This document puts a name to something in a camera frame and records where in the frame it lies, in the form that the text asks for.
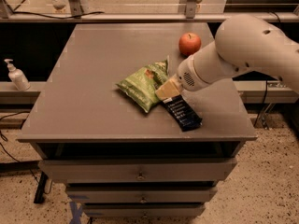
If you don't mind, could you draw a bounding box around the dark blue rxbar wrapper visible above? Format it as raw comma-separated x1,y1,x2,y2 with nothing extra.
163,95,202,132

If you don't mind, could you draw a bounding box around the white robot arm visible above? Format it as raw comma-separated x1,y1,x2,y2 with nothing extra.
156,14,299,101

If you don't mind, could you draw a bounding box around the top grey drawer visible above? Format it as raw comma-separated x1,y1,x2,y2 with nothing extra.
38,158,237,184

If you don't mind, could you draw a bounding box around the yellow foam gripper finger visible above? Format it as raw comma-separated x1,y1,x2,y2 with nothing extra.
155,76,182,101

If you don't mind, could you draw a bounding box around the black cable on rail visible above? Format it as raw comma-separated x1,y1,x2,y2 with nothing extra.
12,10,105,20

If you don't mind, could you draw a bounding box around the grey metal window frame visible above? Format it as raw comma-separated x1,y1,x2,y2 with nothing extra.
0,0,299,22

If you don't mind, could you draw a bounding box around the green jalapeno chip bag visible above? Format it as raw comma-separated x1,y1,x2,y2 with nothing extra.
117,60,168,113

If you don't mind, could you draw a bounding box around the middle grey drawer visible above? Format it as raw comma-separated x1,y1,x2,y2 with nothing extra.
65,186,217,203

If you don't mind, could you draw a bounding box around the white pump dispenser bottle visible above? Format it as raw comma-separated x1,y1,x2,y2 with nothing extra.
4,59,30,91

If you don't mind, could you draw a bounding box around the red apple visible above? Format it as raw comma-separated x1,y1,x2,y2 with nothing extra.
178,33,201,56

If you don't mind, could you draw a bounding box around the black metal stand leg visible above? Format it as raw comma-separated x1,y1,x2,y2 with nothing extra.
34,172,48,204

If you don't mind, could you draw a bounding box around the blue tape on floor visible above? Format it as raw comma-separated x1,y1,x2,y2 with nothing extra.
67,194,103,224

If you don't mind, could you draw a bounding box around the grey drawer cabinet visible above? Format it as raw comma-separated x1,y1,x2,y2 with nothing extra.
17,22,258,219

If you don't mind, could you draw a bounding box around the grey drawer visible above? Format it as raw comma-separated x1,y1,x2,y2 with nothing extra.
65,186,217,203
38,158,237,184
83,203,205,217

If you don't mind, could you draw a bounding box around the black cable on floor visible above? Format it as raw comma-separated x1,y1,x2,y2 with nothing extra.
0,110,53,196

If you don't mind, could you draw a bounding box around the bottom grey drawer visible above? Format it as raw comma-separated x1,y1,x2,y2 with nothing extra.
83,203,205,217

